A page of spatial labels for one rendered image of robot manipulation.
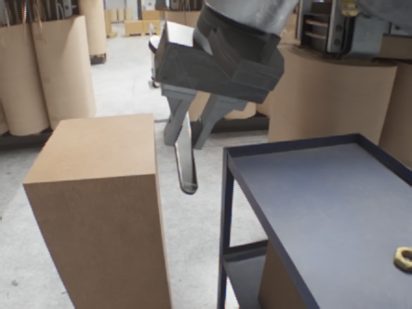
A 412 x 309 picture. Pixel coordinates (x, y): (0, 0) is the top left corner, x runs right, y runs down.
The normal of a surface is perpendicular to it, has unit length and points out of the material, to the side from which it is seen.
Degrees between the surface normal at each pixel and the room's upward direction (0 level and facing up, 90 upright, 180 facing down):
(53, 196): 90
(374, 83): 90
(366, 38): 90
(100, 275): 90
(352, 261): 0
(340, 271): 0
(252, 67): 110
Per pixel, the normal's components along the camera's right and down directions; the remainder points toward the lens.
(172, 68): 0.15, 0.76
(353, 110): 0.16, 0.48
